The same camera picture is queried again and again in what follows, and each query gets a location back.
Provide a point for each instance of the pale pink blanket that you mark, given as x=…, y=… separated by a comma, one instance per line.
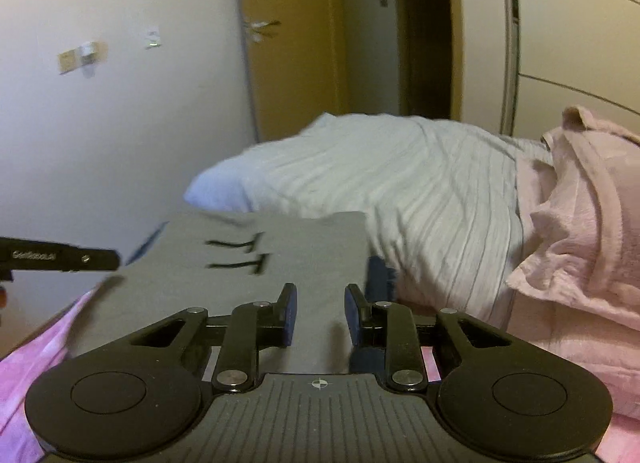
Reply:
x=575, y=243

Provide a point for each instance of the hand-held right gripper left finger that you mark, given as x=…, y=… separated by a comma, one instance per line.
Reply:
x=289, y=315

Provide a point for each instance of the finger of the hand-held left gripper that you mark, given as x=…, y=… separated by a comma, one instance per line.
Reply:
x=65, y=258

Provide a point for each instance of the wooden door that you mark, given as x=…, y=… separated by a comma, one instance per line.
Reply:
x=295, y=68

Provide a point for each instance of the white wardrobe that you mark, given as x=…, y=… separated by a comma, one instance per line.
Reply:
x=575, y=43

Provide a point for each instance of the pink rose bed sheet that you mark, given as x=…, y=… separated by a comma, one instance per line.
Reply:
x=30, y=368

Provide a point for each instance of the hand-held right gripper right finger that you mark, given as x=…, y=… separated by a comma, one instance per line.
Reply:
x=352, y=315

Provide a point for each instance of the grey striped duvet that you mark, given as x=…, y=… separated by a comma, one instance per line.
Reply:
x=400, y=183

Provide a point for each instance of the grey sweatshirt with black print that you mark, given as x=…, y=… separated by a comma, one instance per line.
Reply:
x=310, y=253

